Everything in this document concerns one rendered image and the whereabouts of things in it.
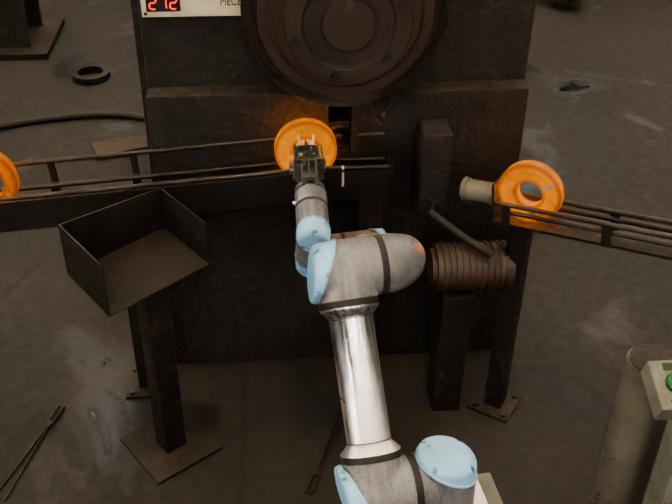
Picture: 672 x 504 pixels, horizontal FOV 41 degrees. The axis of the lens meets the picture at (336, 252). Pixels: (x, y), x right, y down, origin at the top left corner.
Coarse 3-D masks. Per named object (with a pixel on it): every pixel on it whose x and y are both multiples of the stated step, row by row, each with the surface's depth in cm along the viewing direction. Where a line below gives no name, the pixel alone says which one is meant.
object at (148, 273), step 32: (160, 192) 216; (64, 224) 202; (96, 224) 208; (128, 224) 214; (160, 224) 220; (192, 224) 208; (64, 256) 206; (96, 256) 212; (128, 256) 213; (160, 256) 212; (192, 256) 212; (96, 288) 197; (128, 288) 204; (160, 288) 203; (160, 320) 217; (160, 352) 222; (160, 384) 227; (160, 416) 234; (192, 416) 252; (128, 448) 242; (160, 448) 242; (192, 448) 242; (160, 480) 233
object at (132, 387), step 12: (360, 192) 229; (372, 192) 230; (360, 204) 231; (372, 204) 232; (360, 216) 233; (372, 216) 234; (360, 228) 236; (132, 312) 245; (132, 324) 248; (132, 336) 250; (144, 360) 255; (132, 372) 267; (144, 372) 258; (132, 384) 262; (144, 384) 260; (384, 384) 264; (132, 396) 258; (144, 396) 258
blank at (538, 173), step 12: (516, 168) 215; (528, 168) 214; (540, 168) 212; (504, 180) 219; (516, 180) 217; (528, 180) 215; (540, 180) 214; (552, 180) 212; (504, 192) 220; (516, 192) 219; (552, 192) 214; (528, 204) 220; (540, 204) 217; (552, 204) 215; (516, 216) 222; (552, 216) 217
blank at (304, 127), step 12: (300, 120) 223; (312, 120) 223; (288, 132) 222; (300, 132) 223; (312, 132) 223; (324, 132) 223; (276, 144) 224; (288, 144) 224; (324, 144) 225; (336, 144) 226; (276, 156) 226; (288, 156) 226; (324, 156) 227; (288, 168) 228
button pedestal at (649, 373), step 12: (660, 360) 182; (648, 372) 182; (660, 372) 180; (648, 384) 182; (660, 384) 179; (648, 396) 182; (660, 396) 177; (660, 408) 176; (660, 444) 194; (660, 456) 194; (660, 468) 194; (660, 480) 194; (648, 492) 201; (660, 492) 194
